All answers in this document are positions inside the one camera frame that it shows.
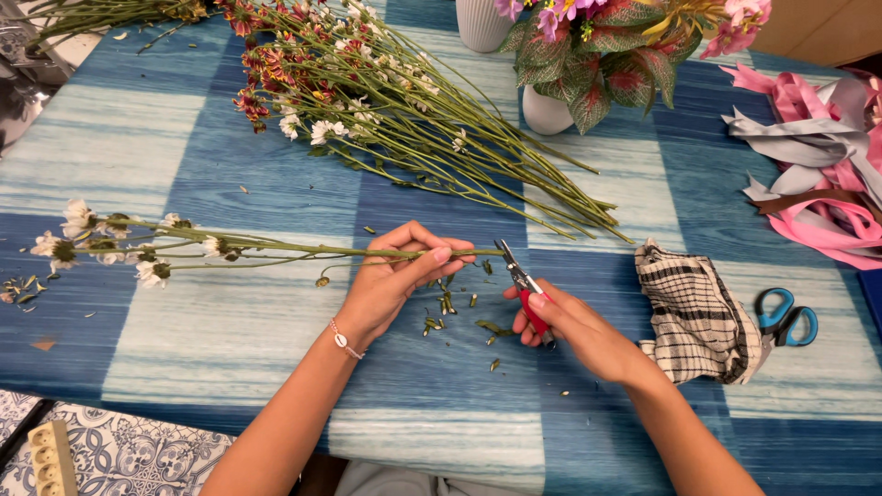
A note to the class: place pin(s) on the person's left hand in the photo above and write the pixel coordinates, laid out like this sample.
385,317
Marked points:
382,286

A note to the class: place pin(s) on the person's right hand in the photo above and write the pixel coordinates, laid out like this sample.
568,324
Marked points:
579,330

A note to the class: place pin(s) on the white daisy flower stem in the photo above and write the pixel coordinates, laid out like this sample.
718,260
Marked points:
207,246

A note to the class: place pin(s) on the blue checked tablecloth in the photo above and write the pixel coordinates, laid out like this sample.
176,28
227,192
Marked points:
441,241

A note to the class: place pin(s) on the pile of cut stem scraps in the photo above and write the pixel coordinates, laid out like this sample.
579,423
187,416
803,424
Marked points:
458,310

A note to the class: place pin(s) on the checked black and cream cloth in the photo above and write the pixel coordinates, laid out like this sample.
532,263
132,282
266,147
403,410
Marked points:
692,317

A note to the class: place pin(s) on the bunch of mixed cut flowers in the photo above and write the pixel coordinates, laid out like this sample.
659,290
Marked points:
413,110

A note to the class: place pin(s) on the white smooth vase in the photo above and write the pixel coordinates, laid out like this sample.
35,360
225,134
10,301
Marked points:
544,114

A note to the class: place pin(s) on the artificial pink flower arrangement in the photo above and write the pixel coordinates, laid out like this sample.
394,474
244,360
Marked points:
620,55

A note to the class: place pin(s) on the white ribbed vase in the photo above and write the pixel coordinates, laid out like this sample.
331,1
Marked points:
481,24

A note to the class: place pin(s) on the heap of pink grey ribbons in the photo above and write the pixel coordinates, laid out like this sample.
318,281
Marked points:
820,158

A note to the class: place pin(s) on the pile of leaf scraps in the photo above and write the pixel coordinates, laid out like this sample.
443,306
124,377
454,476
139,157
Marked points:
20,288

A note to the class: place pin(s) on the beige power strip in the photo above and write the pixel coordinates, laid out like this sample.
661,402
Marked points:
52,458

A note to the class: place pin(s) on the bunch of green stems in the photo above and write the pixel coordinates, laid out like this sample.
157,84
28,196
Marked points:
117,12

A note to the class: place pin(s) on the clear plastic wrap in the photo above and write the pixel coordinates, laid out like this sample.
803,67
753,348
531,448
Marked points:
24,76

